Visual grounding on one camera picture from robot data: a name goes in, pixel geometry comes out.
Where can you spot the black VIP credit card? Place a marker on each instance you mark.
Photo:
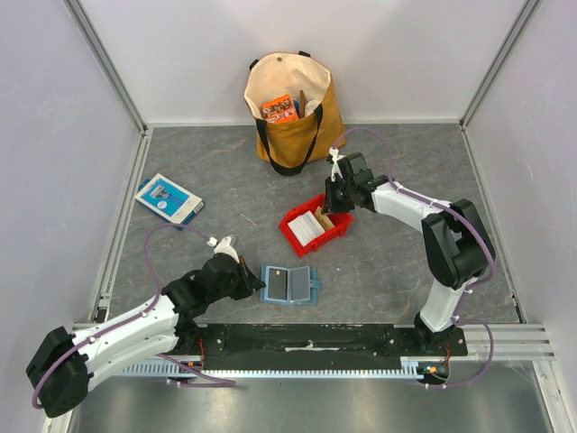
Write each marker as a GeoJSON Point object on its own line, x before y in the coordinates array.
{"type": "Point", "coordinates": [277, 288]}

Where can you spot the aluminium frame rail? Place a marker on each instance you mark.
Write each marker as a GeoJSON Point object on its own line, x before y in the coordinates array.
{"type": "Point", "coordinates": [511, 342]}

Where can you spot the brown tote bag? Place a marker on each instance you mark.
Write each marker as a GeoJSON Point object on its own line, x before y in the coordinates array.
{"type": "Point", "coordinates": [288, 147]}

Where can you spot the orange snack packet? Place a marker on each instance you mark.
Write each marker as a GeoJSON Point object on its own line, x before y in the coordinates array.
{"type": "Point", "coordinates": [280, 110]}

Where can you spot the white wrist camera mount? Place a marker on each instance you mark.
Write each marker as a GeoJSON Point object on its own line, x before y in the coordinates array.
{"type": "Point", "coordinates": [334, 158]}
{"type": "Point", "coordinates": [224, 246]}

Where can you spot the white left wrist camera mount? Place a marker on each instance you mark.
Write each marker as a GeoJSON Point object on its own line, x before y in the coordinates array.
{"type": "Point", "coordinates": [224, 246]}

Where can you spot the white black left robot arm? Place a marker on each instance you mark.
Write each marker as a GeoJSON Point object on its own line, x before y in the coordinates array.
{"type": "Point", "coordinates": [68, 365]}

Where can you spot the stack of white cards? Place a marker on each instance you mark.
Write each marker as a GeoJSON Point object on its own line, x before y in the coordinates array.
{"type": "Point", "coordinates": [305, 228]}

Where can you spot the blue white razor box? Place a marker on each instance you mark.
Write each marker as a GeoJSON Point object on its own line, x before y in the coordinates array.
{"type": "Point", "coordinates": [168, 200]}

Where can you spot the blue leather card holder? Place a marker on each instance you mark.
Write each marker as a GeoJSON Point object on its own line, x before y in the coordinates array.
{"type": "Point", "coordinates": [315, 287]}

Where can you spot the brown item in bag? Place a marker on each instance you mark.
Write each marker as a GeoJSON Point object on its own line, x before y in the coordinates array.
{"type": "Point", "coordinates": [302, 102]}

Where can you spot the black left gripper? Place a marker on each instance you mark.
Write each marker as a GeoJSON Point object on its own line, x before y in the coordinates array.
{"type": "Point", "coordinates": [253, 282]}

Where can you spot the grey slotted cable duct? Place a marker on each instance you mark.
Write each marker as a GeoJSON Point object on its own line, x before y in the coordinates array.
{"type": "Point", "coordinates": [399, 369]}

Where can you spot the red plastic bin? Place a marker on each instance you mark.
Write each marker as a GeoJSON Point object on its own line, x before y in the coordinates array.
{"type": "Point", "coordinates": [341, 225]}

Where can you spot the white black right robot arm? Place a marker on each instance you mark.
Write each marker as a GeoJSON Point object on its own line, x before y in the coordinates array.
{"type": "Point", "coordinates": [458, 248]}

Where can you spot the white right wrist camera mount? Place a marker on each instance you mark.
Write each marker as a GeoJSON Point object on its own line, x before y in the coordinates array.
{"type": "Point", "coordinates": [334, 158]}

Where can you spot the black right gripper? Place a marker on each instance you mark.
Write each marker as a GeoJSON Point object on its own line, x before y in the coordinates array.
{"type": "Point", "coordinates": [336, 198]}

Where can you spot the gold credit card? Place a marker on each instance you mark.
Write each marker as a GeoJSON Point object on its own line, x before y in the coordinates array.
{"type": "Point", "coordinates": [324, 221]}

